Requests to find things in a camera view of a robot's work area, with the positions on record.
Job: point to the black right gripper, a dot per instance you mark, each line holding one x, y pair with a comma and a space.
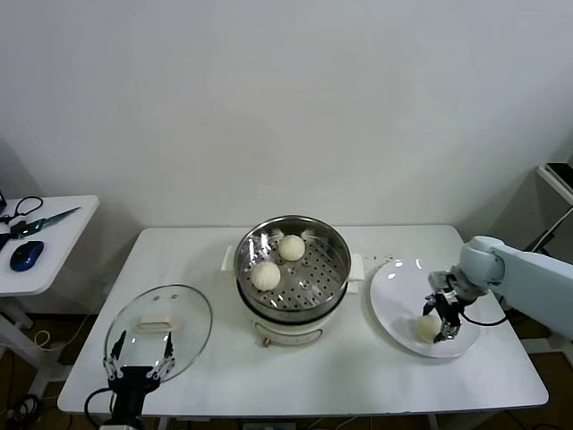
450, 309

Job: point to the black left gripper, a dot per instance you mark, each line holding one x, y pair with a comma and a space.
130, 389

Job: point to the white steamed baozi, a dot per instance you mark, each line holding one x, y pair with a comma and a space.
425, 330
291, 247
265, 275

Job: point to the round glass pot lid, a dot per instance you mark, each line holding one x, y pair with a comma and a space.
192, 313

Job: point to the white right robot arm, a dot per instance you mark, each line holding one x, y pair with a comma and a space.
528, 277

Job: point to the perforated stainless steel steamer basket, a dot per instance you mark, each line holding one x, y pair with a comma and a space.
313, 286

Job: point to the round white plate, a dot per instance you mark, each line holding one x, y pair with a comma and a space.
394, 291

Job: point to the white side table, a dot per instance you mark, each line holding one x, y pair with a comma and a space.
67, 242

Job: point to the white electric cooking pot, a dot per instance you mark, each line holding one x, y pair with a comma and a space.
286, 333

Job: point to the blue black computer mouse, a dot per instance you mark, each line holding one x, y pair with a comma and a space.
27, 256

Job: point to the white shelf stand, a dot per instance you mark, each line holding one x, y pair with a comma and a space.
543, 171

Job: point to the flat black device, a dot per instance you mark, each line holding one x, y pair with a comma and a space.
561, 174

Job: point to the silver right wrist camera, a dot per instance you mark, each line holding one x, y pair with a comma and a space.
438, 278

